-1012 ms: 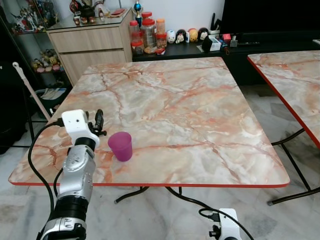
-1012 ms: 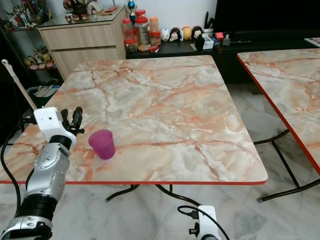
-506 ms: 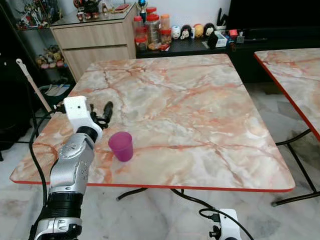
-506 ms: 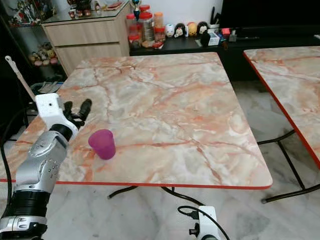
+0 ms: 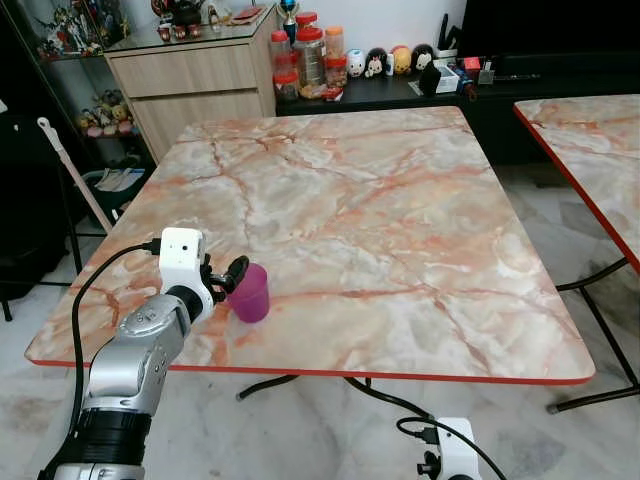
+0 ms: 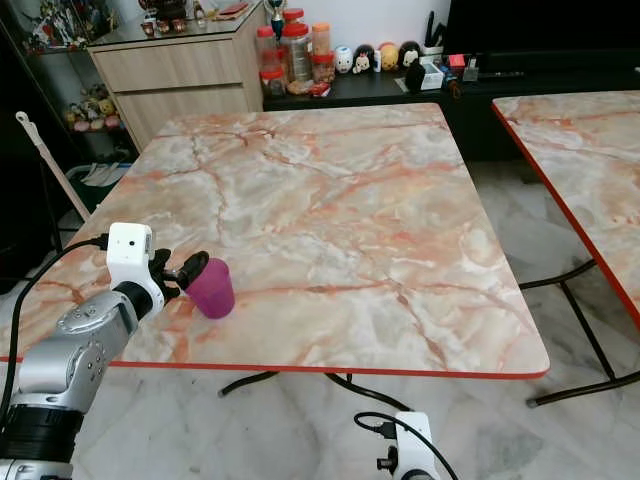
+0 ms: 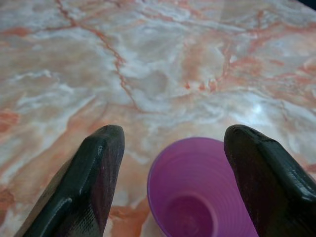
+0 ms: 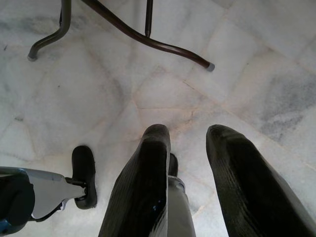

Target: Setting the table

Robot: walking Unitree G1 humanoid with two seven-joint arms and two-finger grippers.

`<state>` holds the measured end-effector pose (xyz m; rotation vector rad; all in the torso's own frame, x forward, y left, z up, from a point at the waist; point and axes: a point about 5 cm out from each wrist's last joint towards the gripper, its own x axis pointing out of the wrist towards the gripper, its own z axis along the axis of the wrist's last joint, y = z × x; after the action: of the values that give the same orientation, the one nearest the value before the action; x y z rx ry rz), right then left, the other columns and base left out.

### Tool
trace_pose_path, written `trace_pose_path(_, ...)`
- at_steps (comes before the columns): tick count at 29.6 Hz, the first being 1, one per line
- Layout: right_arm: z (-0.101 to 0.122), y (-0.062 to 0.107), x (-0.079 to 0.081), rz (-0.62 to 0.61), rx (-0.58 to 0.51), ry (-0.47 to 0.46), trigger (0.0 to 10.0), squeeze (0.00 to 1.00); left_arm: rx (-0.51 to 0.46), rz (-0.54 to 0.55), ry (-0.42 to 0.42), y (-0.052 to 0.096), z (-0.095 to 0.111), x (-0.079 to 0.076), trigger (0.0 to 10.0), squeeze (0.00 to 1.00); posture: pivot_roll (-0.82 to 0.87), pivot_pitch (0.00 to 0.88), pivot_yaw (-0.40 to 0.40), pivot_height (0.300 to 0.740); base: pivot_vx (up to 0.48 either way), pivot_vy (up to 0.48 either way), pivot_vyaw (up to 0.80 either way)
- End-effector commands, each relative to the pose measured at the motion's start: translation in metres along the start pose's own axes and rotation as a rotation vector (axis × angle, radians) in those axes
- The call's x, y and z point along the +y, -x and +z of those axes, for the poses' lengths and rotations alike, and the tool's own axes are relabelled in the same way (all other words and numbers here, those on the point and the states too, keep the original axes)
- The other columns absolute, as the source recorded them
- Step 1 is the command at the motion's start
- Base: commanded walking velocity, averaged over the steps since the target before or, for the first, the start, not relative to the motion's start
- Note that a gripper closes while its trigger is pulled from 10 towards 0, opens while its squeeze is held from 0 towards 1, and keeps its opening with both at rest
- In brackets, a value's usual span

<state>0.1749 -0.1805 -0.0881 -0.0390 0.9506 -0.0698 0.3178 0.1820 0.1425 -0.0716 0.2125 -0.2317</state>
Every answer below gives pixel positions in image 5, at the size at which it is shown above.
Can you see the purple plastic cup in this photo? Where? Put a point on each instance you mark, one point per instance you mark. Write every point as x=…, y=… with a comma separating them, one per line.
x=250, y=296

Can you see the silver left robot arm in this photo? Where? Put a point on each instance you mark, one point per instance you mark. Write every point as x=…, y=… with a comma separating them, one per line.
x=135, y=350

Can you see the marble-print folding table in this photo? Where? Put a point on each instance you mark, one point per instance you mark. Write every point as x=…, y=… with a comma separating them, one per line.
x=350, y=240
x=600, y=150

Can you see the dark basket with papers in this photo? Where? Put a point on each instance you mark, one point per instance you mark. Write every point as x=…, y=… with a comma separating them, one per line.
x=118, y=185

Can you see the long white stick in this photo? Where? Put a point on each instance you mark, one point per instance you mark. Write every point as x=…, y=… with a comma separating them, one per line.
x=75, y=175

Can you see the light wooden drawer cabinet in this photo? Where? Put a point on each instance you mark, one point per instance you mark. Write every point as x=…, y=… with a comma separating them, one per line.
x=195, y=90

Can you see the small pink toy figurines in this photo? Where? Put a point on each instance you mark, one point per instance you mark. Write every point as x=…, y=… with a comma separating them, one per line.
x=105, y=115

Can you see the small red-lid plastic jar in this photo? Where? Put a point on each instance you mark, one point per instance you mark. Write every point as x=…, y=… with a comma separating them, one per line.
x=282, y=55
x=336, y=70

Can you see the large red-lid plastic jar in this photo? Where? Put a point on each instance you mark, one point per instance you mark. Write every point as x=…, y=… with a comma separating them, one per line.
x=311, y=62

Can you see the black glass display shelf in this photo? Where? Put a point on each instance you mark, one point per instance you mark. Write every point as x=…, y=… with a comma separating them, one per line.
x=25, y=150

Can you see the white egg figurine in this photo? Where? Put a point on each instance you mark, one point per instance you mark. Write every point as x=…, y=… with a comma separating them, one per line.
x=356, y=63

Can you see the dark round figurine white face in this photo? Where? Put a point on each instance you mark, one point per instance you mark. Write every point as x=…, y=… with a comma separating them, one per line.
x=377, y=64

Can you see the orange-lid plastic jar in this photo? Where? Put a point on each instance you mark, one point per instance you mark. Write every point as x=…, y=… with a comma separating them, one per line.
x=334, y=40

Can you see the trophy cup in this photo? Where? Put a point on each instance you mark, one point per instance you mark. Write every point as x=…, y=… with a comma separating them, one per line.
x=289, y=18

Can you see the red tray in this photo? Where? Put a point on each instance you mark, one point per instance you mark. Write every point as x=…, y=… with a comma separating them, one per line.
x=248, y=13

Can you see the yellow round figurine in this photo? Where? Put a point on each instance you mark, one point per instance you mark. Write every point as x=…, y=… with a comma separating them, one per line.
x=401, y=60

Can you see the black box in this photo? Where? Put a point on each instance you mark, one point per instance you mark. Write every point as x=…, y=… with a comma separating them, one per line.
x=438, y=80

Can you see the black round figurine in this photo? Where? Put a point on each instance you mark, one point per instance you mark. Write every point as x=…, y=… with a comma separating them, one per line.
x=423, y=57

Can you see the robot model figures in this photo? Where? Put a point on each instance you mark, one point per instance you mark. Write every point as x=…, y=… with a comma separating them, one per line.
x=80, y=28

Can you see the small red box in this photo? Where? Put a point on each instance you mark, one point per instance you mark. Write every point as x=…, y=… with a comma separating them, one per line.
x=471, y=64

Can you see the black television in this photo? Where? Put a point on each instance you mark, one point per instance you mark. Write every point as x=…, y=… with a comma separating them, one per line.
x=550, y=25

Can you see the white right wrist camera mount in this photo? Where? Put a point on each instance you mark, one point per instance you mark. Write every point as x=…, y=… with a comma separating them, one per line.
x=457, y=450

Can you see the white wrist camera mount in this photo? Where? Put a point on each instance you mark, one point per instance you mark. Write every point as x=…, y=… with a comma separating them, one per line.
x=181, y=255
x=457, y=450

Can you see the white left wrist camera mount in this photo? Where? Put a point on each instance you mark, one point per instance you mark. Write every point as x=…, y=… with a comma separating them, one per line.
x=181, y=255

